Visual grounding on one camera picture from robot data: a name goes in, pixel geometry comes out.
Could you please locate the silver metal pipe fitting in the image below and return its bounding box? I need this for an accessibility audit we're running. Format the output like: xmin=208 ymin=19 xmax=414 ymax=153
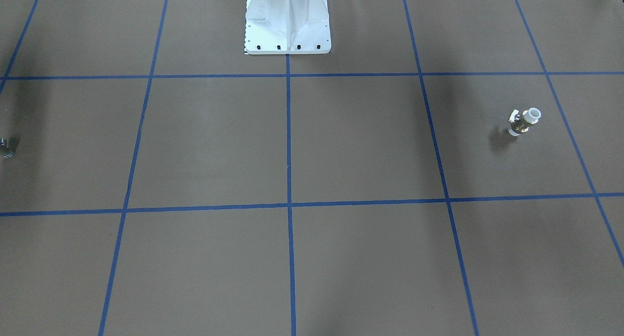
xmin=0 ymin=138 xmax=14 ymax=159

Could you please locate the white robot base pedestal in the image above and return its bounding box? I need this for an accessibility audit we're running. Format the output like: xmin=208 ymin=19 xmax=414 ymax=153
xmin=244 ymin=0 xmax=332 ymax=55

